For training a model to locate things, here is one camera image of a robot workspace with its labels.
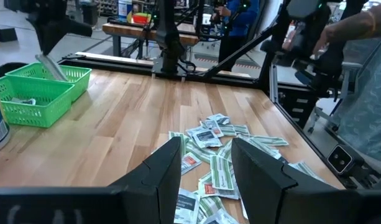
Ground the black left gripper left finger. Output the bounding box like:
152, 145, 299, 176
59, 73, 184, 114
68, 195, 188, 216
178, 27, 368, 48
108, 136, 183, 224

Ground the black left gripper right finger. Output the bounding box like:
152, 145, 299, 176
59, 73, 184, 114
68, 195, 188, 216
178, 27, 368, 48
230, 138, 359, 224

